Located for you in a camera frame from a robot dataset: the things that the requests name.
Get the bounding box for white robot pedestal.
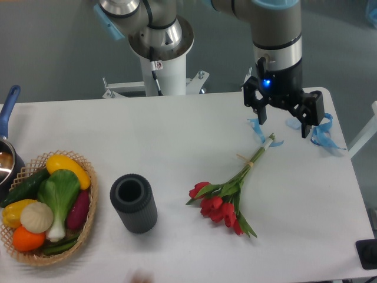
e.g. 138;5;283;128
102;40;210;99

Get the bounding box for yellow bell pepper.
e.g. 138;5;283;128
2;199;37;229

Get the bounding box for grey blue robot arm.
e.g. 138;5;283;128
94;1;325;137

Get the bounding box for green bok choy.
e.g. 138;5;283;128
37;169;80;243

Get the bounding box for green cucumber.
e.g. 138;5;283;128
1;168;50;208

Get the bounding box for green bean pods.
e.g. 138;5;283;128
42;233;79;256

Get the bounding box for yellow squash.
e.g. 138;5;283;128
46;154;91;190

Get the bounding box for blue handled saucepan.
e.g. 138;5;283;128
1;85;25;201

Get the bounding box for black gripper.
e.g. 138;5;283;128
243;60;325;138

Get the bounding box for black device at edge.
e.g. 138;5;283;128
355;239;377;270

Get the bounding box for white frame at right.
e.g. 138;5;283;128
348;101;376;159

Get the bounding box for orange fruit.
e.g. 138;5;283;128
12;226;45;252

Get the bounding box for woven wicker basket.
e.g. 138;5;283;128
1;150;98;266

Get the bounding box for dark grey ribbed vase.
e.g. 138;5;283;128
110;173;158;233

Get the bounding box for purple sweet potato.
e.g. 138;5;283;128
66;190;90;230

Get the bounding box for red tulip bouquet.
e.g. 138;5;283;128
186;134;275;237

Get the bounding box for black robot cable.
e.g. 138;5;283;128
148;46;164;97

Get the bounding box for small pale blue cap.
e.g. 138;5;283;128
286;118;302;130

